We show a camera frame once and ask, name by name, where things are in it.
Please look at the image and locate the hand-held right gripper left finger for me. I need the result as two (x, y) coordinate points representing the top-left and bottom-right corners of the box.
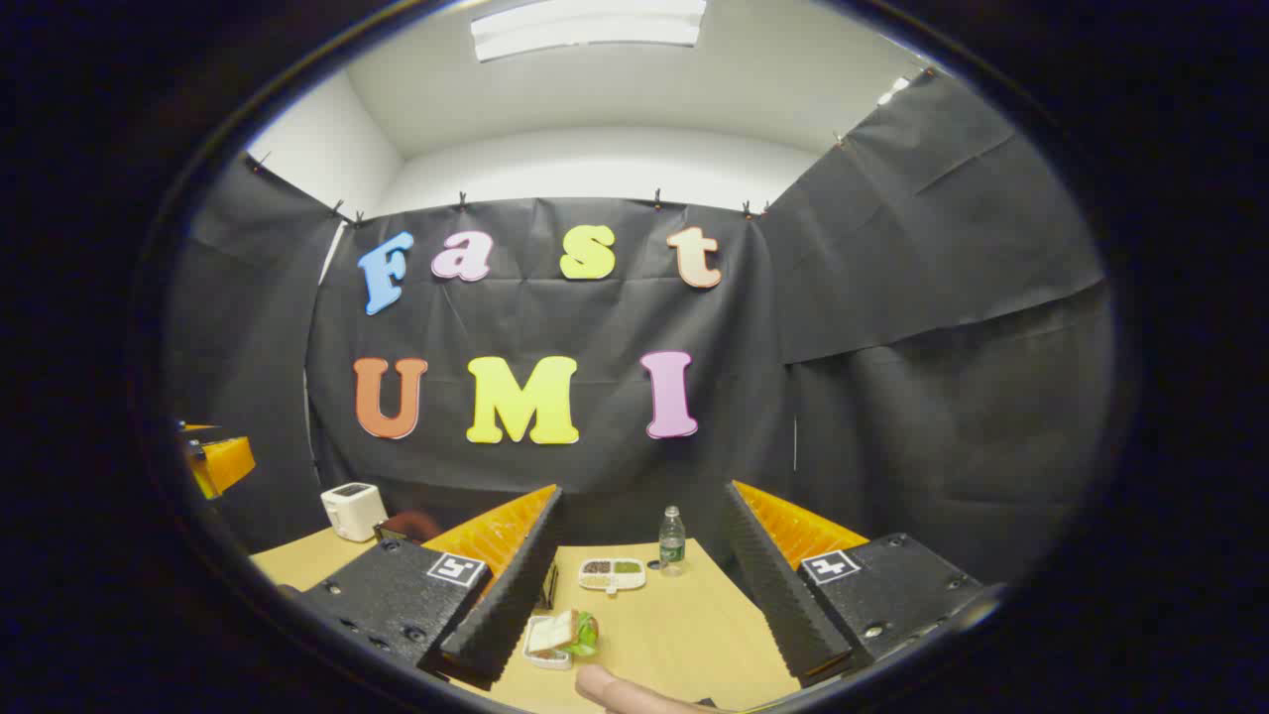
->
(283, 484), (568, 692)

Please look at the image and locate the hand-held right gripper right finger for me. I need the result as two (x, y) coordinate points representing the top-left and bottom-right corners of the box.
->
(722, 480), (992, 687)

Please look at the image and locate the lettuce sandwich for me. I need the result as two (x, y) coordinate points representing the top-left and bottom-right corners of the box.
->
(527, 609), (601, 659)

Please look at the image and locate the black electric oven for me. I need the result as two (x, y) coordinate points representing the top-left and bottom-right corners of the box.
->
(373, 508), (561, 611)

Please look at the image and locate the white ribbed tray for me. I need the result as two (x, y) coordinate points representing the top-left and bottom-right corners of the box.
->
(522, 615), (581, 671)

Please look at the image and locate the white divided snack dish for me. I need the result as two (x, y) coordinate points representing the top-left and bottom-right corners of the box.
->
(578, 557), (647, 594)

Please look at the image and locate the clear water bottle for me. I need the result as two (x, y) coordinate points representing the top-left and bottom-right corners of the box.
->
(658, 506), (687, 578)

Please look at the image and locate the white toaster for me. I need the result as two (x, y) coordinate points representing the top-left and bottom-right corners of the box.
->
(320, 482), (390, 542)

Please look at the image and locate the long ceiling light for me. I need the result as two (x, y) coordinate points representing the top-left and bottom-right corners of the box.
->
(470, 0), (709, 62)

